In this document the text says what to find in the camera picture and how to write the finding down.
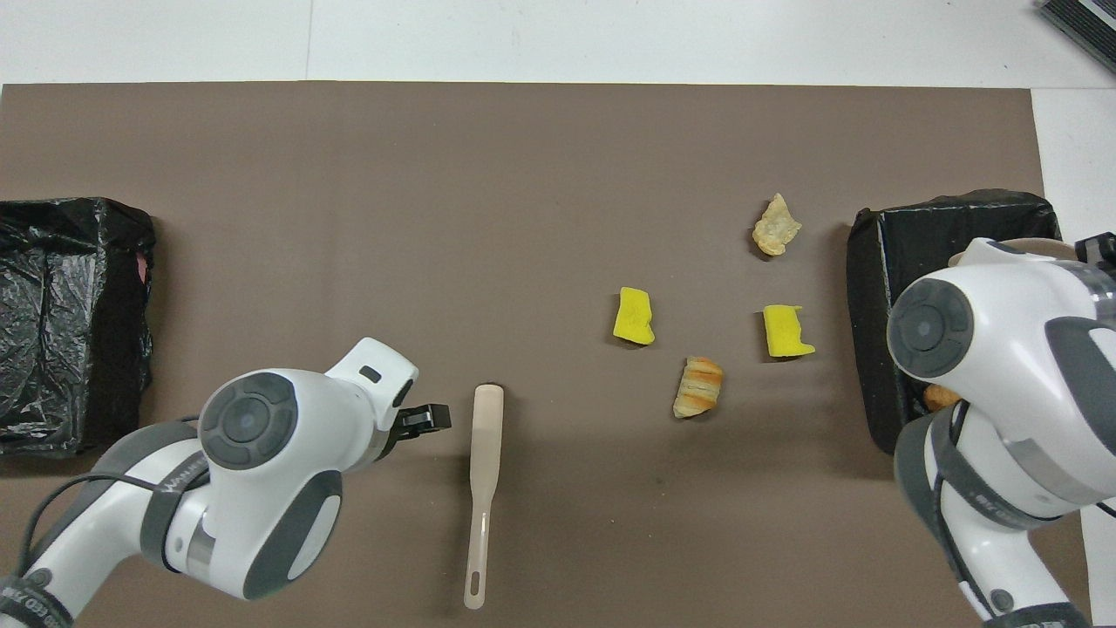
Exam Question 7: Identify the striped croissant piece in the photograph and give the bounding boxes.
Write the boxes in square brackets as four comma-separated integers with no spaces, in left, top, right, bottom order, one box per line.
[672,356,725,420]

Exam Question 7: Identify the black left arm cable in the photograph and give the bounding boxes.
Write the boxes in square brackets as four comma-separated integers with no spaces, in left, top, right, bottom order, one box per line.
[16,471,214,603]

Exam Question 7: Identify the beige hand brush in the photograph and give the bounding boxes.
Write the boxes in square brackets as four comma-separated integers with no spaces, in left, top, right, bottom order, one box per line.
[463,384,506,611]

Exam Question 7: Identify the pale flaky pastry piece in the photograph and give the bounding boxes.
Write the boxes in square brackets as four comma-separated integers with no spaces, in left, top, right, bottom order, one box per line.
[752,193,803,257]

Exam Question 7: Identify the yellow sponge piece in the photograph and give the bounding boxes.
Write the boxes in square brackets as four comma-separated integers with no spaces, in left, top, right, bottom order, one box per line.
[763,304,818,359]
[612,286,657,346]

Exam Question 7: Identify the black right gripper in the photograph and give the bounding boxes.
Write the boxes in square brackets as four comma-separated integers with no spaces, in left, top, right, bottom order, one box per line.
[1075,231,1116,273]

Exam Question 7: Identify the brown paper table mat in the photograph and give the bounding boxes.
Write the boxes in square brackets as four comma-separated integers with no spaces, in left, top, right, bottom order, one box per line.
[0,81,1095,628]

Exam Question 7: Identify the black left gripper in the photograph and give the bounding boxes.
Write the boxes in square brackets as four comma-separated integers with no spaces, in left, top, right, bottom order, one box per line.
[371,403,453,461]

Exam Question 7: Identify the black bag-lined trash bin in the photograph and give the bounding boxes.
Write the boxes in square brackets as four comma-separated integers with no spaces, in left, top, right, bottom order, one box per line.
[846,188,1063,456]
[0,197,158,461]

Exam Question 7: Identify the dark ribbed object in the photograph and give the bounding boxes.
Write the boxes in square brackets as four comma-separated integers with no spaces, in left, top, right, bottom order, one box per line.
[1038,0,1116,75]

